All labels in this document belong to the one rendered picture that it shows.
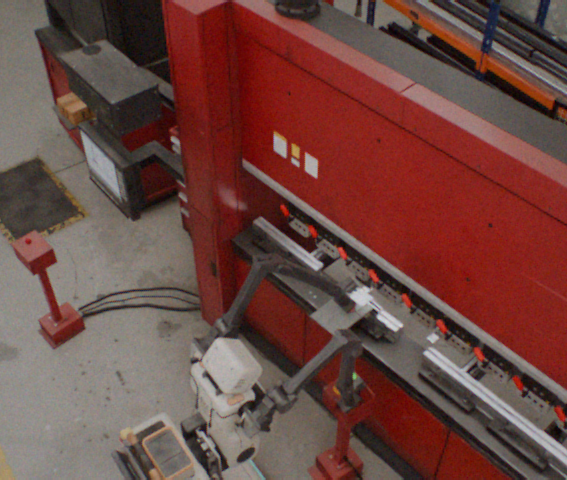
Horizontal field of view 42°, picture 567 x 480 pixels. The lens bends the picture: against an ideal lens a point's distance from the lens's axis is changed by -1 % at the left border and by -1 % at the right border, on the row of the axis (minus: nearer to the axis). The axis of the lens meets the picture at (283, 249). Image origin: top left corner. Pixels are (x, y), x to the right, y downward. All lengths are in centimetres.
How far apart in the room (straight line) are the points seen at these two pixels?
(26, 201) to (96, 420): 206
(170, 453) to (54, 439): 135
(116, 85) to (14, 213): 258
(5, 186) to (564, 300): 450
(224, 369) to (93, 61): 160
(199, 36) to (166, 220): 251
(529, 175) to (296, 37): 112
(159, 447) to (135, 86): 162
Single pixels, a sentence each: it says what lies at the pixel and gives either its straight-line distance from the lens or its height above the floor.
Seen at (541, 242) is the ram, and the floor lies 201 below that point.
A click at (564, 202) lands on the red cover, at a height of 224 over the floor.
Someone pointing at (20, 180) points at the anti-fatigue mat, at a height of 1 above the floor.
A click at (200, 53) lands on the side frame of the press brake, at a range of 339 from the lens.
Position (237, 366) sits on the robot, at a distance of 305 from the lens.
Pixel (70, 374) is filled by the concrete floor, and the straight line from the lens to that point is 487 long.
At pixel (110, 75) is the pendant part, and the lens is 362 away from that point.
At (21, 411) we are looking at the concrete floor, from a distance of 481.
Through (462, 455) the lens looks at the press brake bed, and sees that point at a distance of 376.
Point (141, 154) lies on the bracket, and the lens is 430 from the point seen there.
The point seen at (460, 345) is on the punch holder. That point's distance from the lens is 339.
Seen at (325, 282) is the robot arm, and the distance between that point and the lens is 342.
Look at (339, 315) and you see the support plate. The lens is 370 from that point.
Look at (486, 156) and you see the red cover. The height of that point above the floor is 224.
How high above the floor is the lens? 390
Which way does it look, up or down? 47 degrees down
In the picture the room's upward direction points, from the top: straight up
